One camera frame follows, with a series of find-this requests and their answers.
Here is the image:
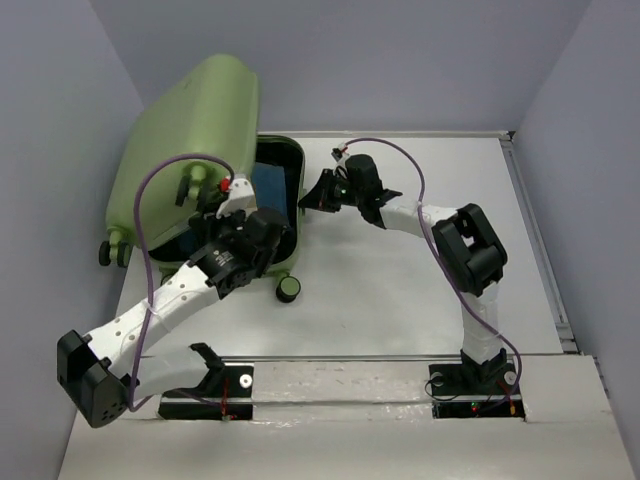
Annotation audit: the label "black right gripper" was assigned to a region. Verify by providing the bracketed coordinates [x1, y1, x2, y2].
[297, 170, 363, 214]

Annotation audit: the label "blue tan cloth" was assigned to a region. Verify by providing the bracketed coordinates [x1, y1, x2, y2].
[177, 164, 289, 254]

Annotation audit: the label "green hard-shell suitcase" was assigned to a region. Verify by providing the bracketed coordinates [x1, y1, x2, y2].
[98, 54, 305, 303]

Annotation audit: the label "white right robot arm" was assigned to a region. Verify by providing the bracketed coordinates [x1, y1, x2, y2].
[298, 154, 507, 401]

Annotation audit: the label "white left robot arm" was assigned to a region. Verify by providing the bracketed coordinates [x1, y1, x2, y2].
[56, 207, 291, 428]

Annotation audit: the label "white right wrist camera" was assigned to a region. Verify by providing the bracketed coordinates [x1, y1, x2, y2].
[331, 143, 350, 178]

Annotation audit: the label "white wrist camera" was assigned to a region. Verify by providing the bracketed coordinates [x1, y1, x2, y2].
[216, 173, 255, 218]
[331, 143, 350, 178]

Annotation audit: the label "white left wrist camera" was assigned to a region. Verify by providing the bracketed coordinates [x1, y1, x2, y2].
[216, 173, 255, 218]

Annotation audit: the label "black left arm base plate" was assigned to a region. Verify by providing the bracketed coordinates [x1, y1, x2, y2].
[157, 362, 254, 421]

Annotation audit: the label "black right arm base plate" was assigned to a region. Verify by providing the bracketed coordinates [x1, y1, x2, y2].
[424, 363, 526, 420]

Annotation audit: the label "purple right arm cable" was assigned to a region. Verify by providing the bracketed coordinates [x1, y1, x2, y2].
[339, 137, 525, 414]

